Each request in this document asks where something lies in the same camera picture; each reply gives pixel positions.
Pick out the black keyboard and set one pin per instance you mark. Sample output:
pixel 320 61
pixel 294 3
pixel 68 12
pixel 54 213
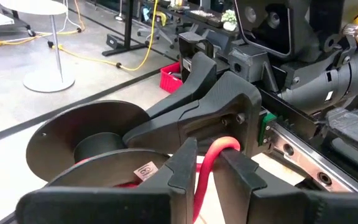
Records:
pixel 204 17

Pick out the black desk leg frame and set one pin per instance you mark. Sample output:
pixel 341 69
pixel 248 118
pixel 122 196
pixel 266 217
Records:
pixel 129 25

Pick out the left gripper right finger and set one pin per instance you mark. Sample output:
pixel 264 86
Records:
pixel 275 208

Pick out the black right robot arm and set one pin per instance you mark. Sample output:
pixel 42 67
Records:
pixel 353 77

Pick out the red plastic bin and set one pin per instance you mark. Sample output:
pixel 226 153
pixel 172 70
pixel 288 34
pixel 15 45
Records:
pixel 168 82

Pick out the grey desk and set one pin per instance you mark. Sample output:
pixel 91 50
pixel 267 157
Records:
pixel 179 7

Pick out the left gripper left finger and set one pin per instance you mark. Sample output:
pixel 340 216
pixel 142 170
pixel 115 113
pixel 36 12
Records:
pixel 104 205

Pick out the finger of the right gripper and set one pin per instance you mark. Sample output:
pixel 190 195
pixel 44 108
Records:
pixel 197 77
pixel 222 105

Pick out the white pot with plant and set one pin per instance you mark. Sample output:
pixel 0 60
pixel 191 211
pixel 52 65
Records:
pixel 229 26

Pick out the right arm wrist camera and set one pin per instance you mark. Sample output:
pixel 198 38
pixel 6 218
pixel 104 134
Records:
pixel 269 28

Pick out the grey office chair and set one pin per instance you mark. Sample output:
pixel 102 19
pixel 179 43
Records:
pixel 154 31

